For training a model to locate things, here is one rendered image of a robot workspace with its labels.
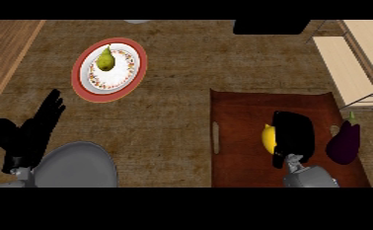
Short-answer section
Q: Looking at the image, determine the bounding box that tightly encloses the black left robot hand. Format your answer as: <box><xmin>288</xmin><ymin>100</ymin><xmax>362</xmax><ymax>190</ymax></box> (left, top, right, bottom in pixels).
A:
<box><xmin>0</xmin><ymin>88</ymin><xmax>66</xmax><ymax>175</ymax></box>

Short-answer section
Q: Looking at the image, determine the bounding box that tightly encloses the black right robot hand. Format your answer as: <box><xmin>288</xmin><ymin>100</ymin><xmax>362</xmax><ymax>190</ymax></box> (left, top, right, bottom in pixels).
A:
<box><xmin>269</xmin><ymin>110</ymin><xmax>315</xmax><ymax>170</ymax></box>

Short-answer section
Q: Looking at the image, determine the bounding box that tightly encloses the yellow lemon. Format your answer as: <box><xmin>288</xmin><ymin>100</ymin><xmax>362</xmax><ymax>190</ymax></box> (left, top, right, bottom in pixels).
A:
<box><xmin>260</xmin><ymin>123</ymin><xmax>278</xmax><ymax>155</ymax></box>

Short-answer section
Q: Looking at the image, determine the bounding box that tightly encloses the brown wooden tray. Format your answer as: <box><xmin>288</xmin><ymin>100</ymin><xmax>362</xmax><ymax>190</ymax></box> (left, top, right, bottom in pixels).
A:
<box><xmin>207</xmin><ymin>88</ymin><xmax>373</xmax><ymax>189</ymax></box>

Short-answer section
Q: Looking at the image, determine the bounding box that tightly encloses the pale wooden tiered shelf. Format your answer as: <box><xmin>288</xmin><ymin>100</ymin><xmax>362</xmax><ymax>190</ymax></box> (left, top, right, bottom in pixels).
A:
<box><xmin>304</xmin><ymin>20</ymin><xmax>373</xmax><ymax>111</ymax></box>

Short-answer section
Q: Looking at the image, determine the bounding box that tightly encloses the dark purple eggplant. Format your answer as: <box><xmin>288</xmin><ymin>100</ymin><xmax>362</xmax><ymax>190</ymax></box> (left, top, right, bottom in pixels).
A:
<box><xmin>322</xmin><ymin>111</ymin><xmax>360</xmax><ymax>166</ymax></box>

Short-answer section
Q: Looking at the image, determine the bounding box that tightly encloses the red round placemat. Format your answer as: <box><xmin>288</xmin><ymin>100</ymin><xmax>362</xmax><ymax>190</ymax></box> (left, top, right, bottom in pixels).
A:
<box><xmin>69</xmin><ymin>37</ymin><xmax>148</xmax><ymax>104</ymax></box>

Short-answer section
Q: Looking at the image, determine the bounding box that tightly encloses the white floral plate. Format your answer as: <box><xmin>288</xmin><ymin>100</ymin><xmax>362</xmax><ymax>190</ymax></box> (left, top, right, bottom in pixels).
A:
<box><xmin>77</xmin><ymin>42</ymin><xmax>141</xmax><ymax>95</ymax></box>

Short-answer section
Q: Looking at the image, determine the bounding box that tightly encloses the brown wooden panel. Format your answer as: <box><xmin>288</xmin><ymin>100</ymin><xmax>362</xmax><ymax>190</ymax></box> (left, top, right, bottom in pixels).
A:
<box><xmin>0</xmin><ymin>20</ymin><xmax>48</xmax><ymax>95</ymax></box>

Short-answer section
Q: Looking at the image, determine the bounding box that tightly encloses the green pear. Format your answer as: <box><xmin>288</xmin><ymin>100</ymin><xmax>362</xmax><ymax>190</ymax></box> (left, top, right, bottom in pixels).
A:
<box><xmin>94</xmin><ymin>43</ymin><xmax>116</xmax><ymax>72</ymax></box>

